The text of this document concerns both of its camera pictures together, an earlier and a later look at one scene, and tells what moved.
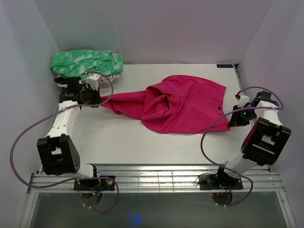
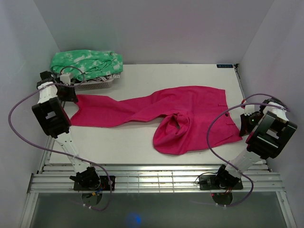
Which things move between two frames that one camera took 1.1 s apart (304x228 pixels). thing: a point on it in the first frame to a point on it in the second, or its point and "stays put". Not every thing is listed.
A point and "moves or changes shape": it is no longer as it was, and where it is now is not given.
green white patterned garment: [79, 62] stays put
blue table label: [224, 66] stays put
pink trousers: [175, 104] moves or changes shape
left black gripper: [97, 100] to [71, 96]
